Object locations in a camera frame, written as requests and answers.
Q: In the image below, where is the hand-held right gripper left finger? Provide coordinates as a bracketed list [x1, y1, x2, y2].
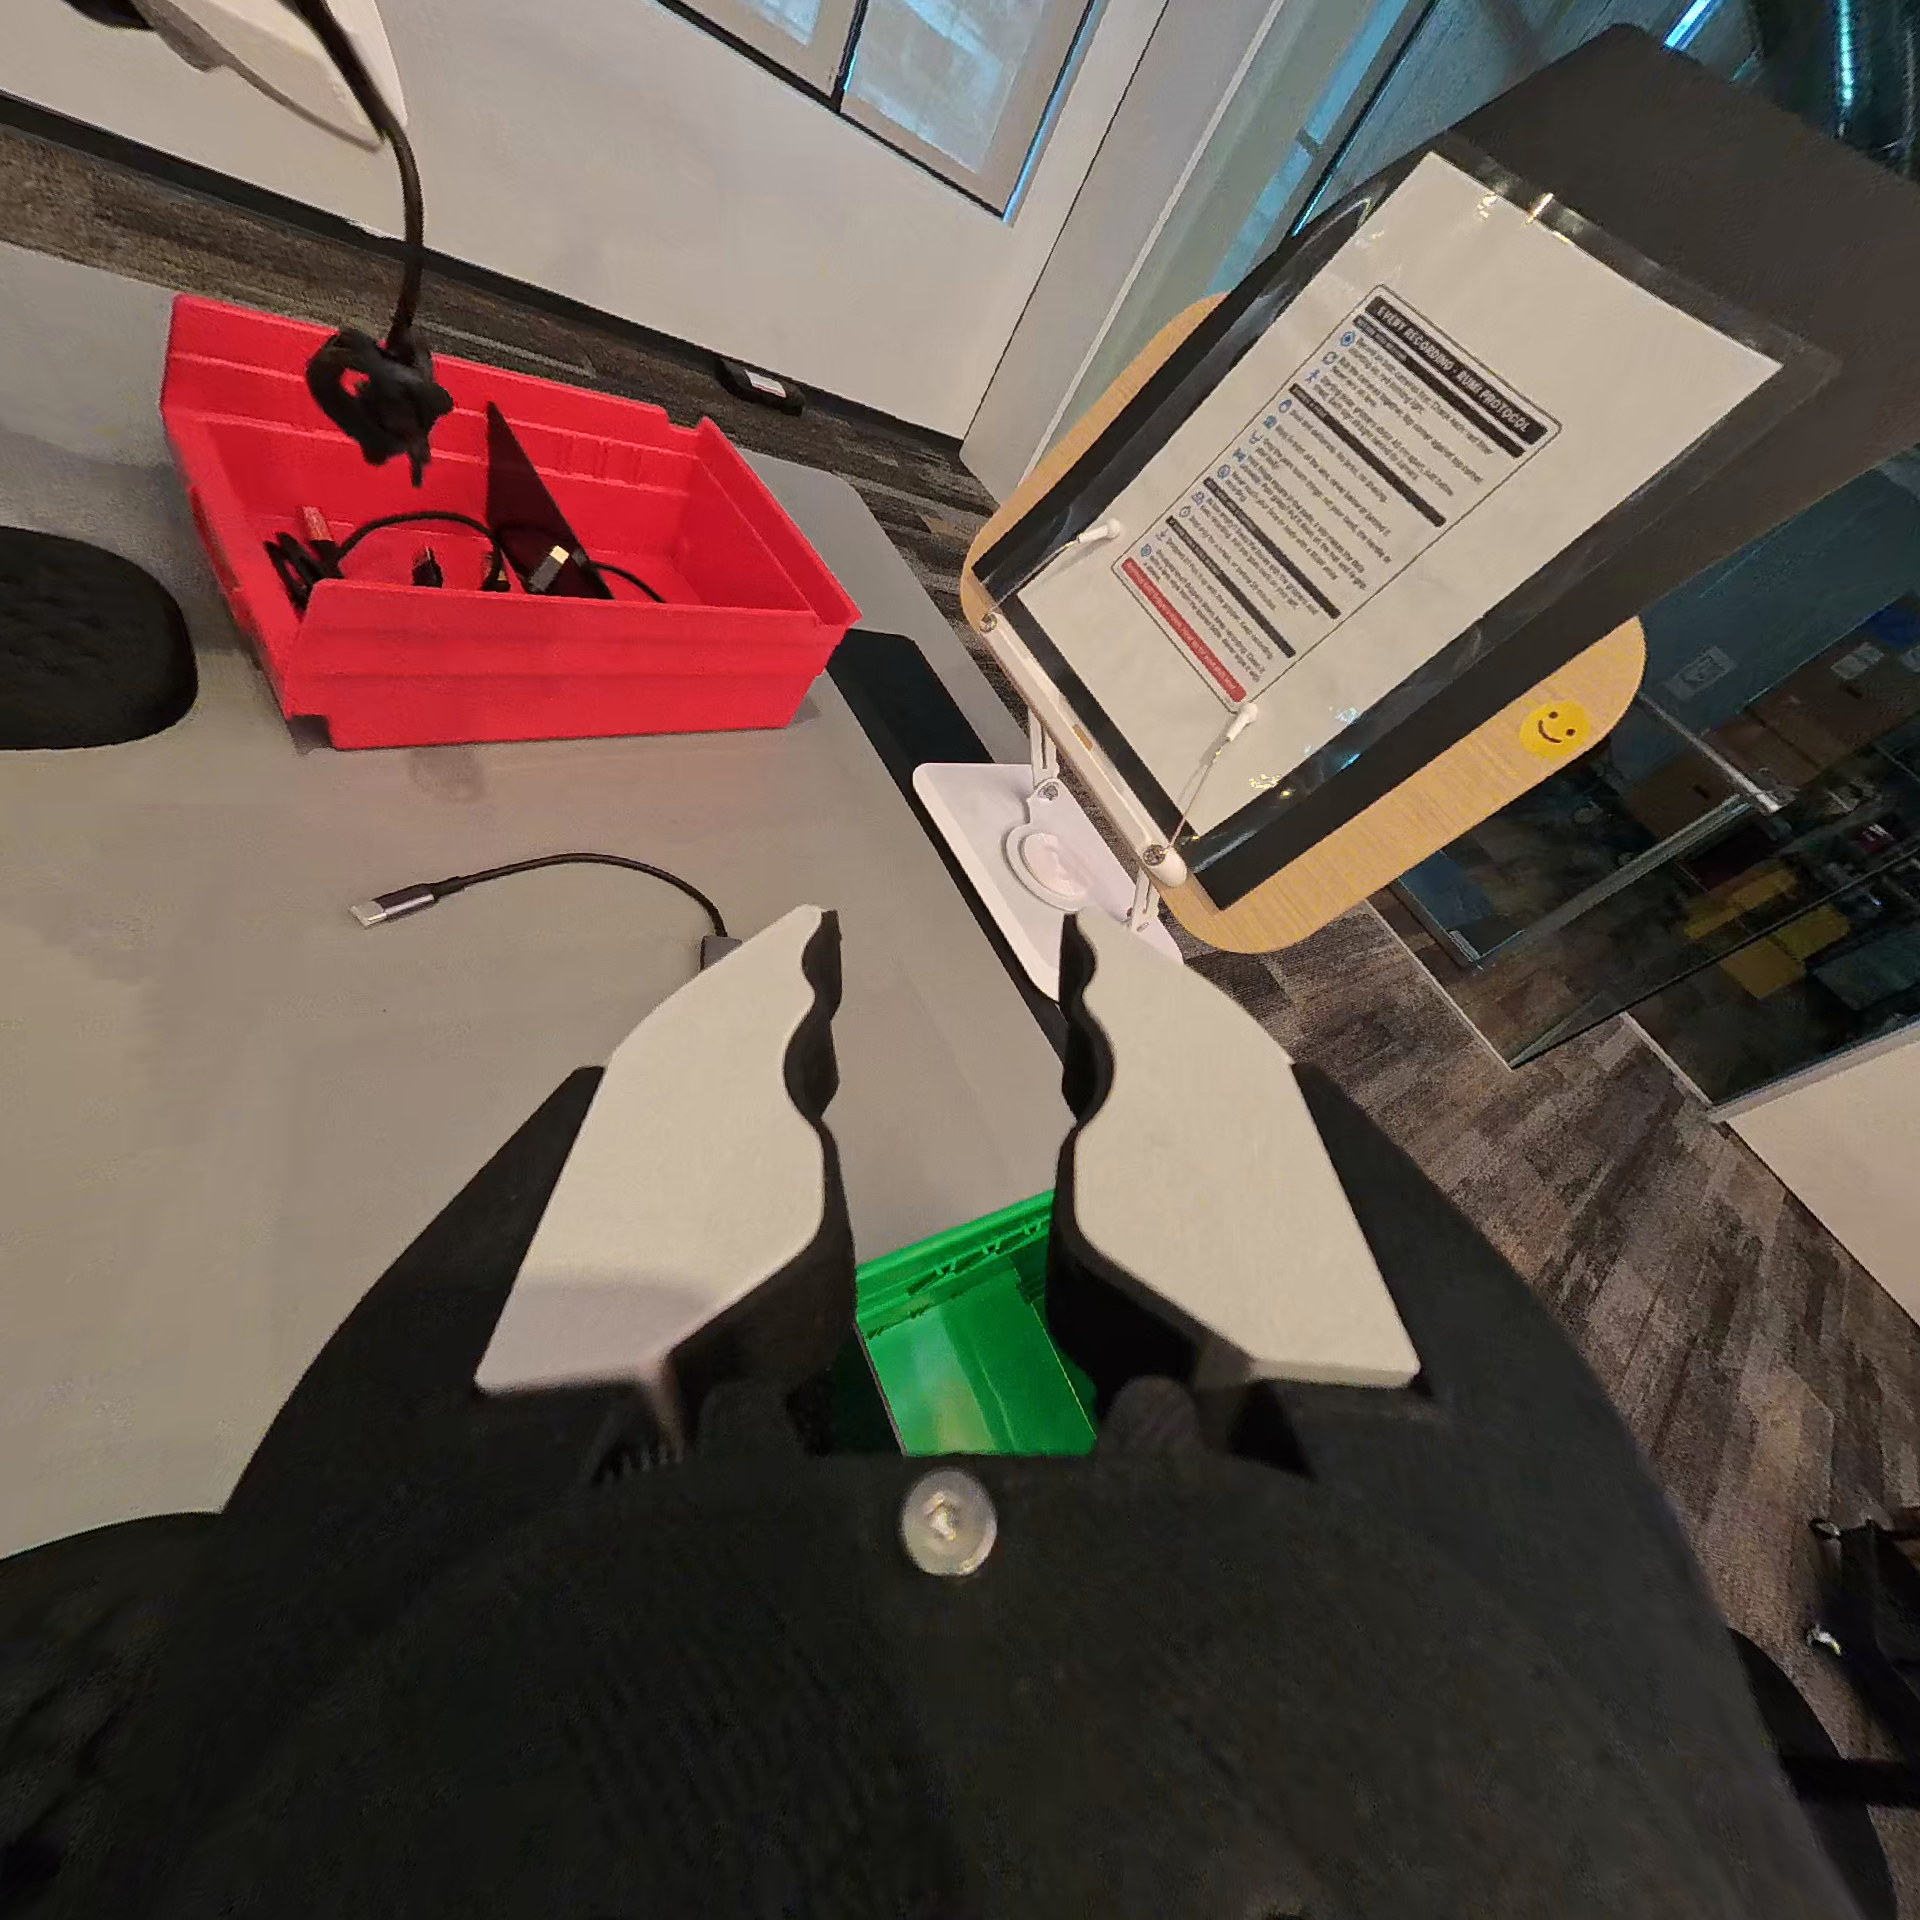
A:
[474, 906, 853, 1403]

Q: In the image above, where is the dark grey panel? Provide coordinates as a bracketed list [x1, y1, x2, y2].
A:
[1302, 21, 1920, 600]

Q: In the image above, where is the black padded mat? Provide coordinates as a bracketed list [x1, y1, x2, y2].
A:
[0, 524, 195, 758]

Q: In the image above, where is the black bin divider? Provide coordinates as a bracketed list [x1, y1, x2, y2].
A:
[484, 406, 614, 600]

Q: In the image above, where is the glass window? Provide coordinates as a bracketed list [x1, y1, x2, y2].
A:
[661, 0, 1096, 219]

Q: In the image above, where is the printed instruction sheet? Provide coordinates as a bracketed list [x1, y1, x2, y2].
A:
[1014, 155, 1792, 830]

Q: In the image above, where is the tangle of black cables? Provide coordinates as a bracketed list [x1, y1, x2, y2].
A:
[270, 510, 513, 614]

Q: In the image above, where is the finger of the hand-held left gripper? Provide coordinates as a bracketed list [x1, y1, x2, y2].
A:
[130, 0, 413, 155]

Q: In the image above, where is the rounded wooden panel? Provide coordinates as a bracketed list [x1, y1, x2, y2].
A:
[961, 293, 1643, 955]

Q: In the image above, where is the red plastic bin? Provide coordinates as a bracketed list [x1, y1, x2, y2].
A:
[159, 293, 862, 758]

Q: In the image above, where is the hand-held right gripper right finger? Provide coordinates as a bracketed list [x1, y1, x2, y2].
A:
[1055, 906, 1424, 1403]

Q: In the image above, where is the green plastic crate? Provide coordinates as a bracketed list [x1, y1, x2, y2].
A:
[853, 1191, 1096, 1463]

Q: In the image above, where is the white folding stand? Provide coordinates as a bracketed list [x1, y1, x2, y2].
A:
[913, 713, 1191, 997]

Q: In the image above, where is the braided cable silver plug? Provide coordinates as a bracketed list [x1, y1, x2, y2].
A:
[536, 544, 673, 600]

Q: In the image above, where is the instruction sheet on stand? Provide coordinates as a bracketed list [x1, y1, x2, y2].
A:
[971, 134, 1834, 911]

